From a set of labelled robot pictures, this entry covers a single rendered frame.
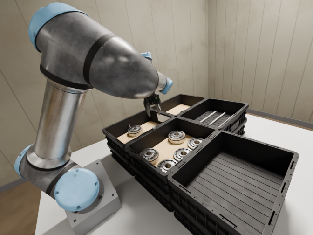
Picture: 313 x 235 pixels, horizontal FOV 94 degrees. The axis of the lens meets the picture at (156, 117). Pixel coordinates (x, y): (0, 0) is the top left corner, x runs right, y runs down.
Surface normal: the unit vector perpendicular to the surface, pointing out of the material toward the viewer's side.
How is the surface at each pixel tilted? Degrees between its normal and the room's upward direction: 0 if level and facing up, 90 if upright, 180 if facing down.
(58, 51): 87
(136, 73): 90
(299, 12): 90
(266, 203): 0
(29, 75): 90
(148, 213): 0
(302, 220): 0
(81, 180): 49
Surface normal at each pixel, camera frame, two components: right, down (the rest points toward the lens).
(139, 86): 0.61, 0.62
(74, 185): 0.40, -0.41
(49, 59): -0.33, 0.30
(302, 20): -0.84, 0.34
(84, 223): 0.60, 0.26
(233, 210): -0.15, -0.90
